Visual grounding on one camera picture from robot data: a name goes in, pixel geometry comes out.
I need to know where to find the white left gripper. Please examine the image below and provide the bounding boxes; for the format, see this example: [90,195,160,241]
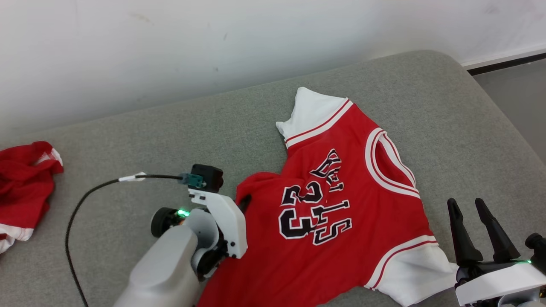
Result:
[187,189,253,280]

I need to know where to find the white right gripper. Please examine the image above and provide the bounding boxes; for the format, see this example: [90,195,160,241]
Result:
[447,197,546,307]

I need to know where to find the red and white basketball jersey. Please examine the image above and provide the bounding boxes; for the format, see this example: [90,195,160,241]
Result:
[198,87,459,307]

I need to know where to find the red shorts with white stripes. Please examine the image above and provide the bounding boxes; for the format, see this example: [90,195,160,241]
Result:
[0,141,64,255]

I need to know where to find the white and black baseboard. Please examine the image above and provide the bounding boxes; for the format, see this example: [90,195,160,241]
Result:
[462,43,546,76]

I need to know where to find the thin black cable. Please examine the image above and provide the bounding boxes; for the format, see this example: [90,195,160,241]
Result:
[65,172,185,307]

